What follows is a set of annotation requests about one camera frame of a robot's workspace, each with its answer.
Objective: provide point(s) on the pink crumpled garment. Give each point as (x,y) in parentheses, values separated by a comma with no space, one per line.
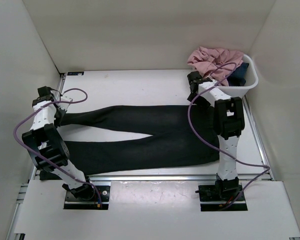
(215,62)

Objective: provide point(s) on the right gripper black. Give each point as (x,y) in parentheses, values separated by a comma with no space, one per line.
(204,103)

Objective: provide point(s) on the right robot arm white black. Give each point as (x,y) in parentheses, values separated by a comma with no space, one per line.
(228,121)

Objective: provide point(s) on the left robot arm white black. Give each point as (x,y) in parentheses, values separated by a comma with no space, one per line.
(44,139)

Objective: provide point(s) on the navy blue garment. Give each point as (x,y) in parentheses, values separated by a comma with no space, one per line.
(237,78)

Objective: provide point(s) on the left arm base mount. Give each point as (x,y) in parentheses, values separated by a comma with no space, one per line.
(89,200)

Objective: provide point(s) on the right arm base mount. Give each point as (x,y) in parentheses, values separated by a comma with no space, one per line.
(210,201)

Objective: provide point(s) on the aluminium frame rail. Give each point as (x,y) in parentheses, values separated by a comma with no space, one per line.
(11,235)

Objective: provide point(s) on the black trousers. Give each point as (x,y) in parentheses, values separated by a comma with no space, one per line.
(168,141)

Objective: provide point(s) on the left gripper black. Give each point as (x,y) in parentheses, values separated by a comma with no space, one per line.
(57,123)

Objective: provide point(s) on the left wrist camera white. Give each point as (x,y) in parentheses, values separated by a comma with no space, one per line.
(64,102)

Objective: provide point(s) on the white plastic basket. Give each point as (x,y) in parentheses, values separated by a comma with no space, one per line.
(251,81)

